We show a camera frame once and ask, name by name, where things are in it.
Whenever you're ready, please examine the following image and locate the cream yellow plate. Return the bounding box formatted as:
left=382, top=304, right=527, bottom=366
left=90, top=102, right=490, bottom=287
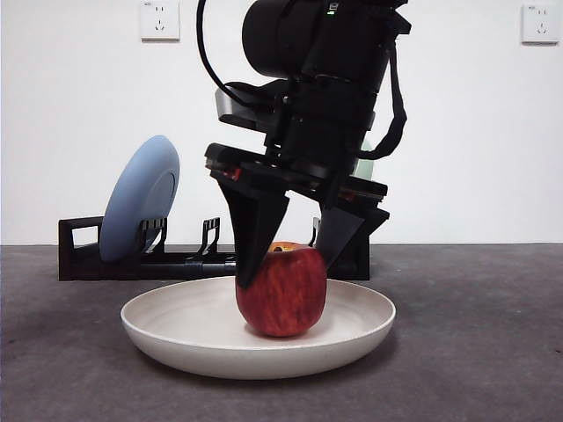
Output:
left=120, top=275, right=396, bottom=381

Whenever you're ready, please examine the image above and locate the black plate rack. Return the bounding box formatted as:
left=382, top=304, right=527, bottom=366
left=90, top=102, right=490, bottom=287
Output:
left=58, top=215, right=370, bottom=282

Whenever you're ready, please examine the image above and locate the blue plate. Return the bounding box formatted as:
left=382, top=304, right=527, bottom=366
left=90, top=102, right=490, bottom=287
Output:
left=99, top=135, right=181, bottom=264

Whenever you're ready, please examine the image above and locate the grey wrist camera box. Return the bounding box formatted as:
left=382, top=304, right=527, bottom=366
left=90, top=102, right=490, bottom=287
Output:
left=214, top=81, right=287, bottom=133

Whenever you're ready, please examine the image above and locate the red apple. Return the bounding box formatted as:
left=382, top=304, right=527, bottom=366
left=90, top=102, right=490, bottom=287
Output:
left=235, top=241, right=329, bottom=338

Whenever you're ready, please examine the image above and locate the braided black cable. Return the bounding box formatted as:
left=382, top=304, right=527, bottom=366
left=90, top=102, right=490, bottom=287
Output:
left=358, top=38, right=408, bottom=161

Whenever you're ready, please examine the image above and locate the green plate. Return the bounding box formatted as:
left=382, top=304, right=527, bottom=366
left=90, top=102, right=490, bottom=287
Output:
left=354, top=138, right=376, bottom=182

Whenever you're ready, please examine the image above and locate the thin black cable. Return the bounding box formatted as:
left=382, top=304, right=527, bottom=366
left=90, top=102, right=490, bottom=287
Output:
left=195, top=0, right=247, bottom=106

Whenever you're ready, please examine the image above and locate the white wall socket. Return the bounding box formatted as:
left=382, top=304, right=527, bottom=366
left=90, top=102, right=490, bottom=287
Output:
left=521, top=4, right=559, bottom=45
left=140, top=0, right=181, bottom=43

